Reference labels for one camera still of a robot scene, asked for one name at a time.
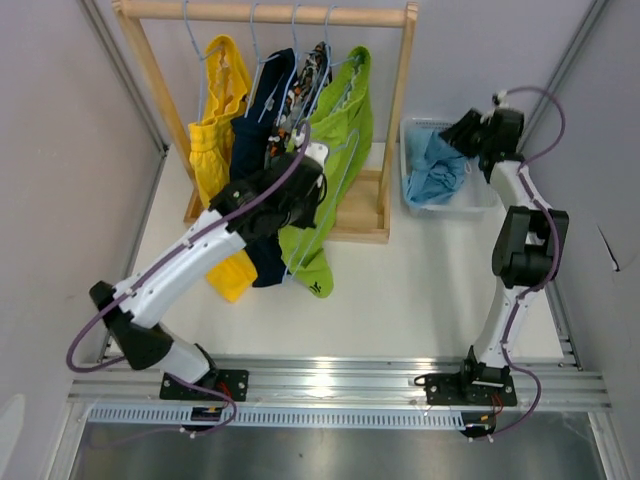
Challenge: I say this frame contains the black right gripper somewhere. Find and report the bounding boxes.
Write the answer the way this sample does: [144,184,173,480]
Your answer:
[438,109,493,161]

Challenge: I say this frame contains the light blue shorts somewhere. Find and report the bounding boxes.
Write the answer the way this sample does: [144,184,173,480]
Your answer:
[402,127,470,207]

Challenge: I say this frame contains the lime green shorts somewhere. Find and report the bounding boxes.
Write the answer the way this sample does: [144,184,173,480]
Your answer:
[277,45,375,301]

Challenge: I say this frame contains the blue hanger of green shorts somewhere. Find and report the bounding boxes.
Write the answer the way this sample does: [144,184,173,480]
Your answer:
[292,5,364,139]

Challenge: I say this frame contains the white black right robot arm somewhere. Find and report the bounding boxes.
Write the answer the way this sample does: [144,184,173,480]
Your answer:
[423,107,569,406]

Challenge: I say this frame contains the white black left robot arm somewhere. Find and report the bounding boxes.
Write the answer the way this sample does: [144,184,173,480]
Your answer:
[90,142,329,400]

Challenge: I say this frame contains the camouflage patterned shorts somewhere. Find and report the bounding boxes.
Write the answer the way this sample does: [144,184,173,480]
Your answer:
[265,41,332,165]

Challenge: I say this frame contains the navy blue shorts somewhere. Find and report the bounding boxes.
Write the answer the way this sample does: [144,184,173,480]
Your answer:
[230,48,297,288]

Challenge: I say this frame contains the blue hanger of camouflage shorts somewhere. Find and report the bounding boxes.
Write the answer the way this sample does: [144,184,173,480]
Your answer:
[276,3,331,134]

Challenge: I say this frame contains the blue hanger of navy shorts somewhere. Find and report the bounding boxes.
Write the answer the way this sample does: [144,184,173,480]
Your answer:
[244,1,278,124]

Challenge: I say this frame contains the yellow shorts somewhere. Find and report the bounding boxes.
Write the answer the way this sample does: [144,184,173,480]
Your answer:
[189,35,257,303]

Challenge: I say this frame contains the blue hanger of yellow shorts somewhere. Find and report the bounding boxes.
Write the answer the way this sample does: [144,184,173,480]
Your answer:
[182,0,220,123]

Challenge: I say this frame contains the white plastic basket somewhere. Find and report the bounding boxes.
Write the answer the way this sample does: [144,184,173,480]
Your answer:
[400,118,499,219]

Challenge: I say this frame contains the wooden clothes rack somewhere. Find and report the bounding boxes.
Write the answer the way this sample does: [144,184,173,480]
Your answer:
[112,1,419,244]

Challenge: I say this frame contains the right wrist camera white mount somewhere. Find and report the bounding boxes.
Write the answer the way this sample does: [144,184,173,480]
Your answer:
[480,90,513,126]

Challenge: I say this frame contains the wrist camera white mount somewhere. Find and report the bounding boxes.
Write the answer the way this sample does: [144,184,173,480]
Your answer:
[480,90,513,126]
[292,133,330,168]

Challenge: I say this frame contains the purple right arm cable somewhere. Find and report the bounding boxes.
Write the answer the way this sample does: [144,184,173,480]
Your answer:
[492,86,569,436]

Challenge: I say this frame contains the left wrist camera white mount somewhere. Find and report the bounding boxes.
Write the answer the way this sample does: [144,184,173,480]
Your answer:
[292,133,330,168]

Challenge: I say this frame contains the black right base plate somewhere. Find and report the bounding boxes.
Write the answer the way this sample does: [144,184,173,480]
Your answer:
[413,373,518,407]

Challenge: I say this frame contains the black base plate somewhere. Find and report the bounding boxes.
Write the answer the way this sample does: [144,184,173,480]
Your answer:
[159,369,249,402]
[413,373,518,407]

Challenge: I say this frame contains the aluminium mounting rail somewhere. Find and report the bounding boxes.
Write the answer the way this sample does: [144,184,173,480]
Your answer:
[67,356,612,412]

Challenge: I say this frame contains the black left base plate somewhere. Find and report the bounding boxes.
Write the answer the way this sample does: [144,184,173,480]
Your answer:
[159,369,249,402]

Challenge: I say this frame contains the slotted grey cable duct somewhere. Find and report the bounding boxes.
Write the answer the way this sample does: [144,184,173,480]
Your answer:
[88,404,492,431]

